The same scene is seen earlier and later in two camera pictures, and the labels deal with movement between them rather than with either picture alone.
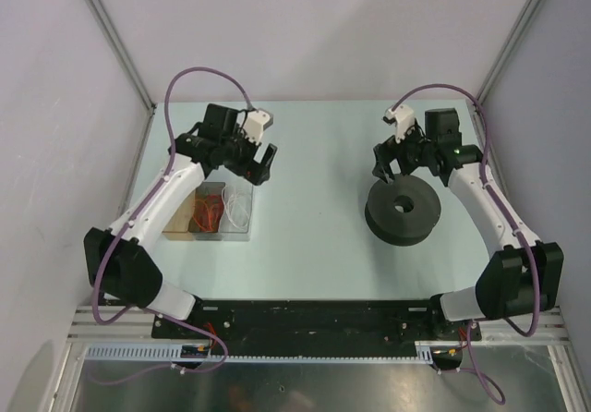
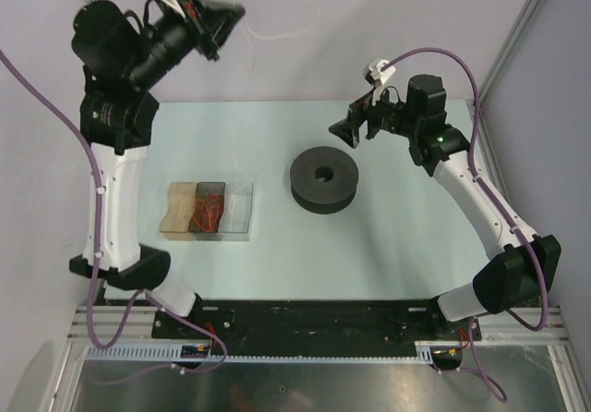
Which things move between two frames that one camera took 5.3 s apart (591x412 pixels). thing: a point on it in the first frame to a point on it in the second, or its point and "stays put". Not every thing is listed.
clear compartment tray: [217, 211] stays put
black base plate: [313, 323] stays put
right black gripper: [386, 153] to [358, 112]
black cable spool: [404, 212] to [323, 180]
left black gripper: [250, 169] to [227, 15]
